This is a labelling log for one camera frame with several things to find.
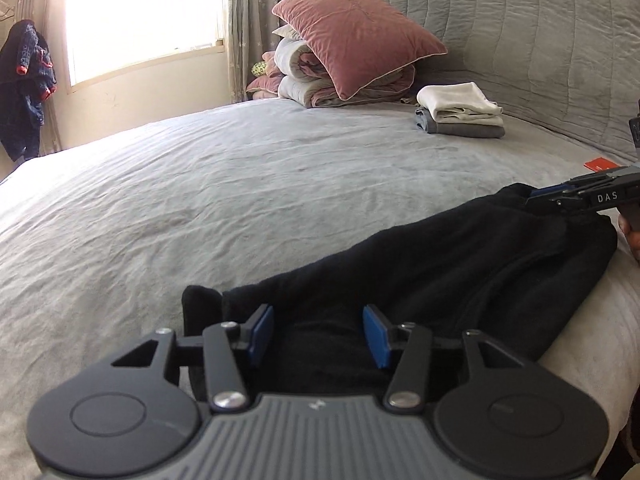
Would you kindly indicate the red card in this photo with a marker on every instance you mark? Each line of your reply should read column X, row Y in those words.
column 600, row 164

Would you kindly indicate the grey folded cloth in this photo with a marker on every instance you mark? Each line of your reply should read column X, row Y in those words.
column 425, row 121

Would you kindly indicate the window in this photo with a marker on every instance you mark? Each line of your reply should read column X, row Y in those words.
column 105, row 36

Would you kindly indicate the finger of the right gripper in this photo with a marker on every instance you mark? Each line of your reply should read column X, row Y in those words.
column 553, row 189

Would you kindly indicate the grey padded headboard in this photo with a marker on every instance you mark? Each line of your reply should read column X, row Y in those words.
column 571, row 66

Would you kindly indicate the green patterned item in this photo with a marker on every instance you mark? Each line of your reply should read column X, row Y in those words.
column 259, row 68

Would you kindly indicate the dark blue hanging jacket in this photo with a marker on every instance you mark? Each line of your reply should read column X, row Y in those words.
column 27, row 81

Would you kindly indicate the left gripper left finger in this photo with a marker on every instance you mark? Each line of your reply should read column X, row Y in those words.
column 260, row 328

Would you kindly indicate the grey patterned curtain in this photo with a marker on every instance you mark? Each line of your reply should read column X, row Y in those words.
column 249, row 34

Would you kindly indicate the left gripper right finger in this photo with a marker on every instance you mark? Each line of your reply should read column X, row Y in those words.
column 380, row 335

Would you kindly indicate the right hand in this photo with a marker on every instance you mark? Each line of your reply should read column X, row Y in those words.
column 632, row 237

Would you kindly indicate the pink velvet pillow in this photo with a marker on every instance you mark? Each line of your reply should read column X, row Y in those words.
column 358, row 41

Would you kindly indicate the folded grey pink quilt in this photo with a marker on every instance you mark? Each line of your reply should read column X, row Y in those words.
column 306, row 82

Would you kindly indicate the black garment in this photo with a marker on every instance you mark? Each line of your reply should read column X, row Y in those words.
column 488, row 264

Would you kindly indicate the grey bed sheet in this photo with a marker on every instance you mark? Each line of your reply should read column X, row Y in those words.
column 99, row 242

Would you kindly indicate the small pink pillow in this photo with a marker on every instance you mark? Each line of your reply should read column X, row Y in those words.
column 266, row 86

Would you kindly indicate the white folded cloth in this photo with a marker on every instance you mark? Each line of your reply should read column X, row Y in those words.
column 463, row 104

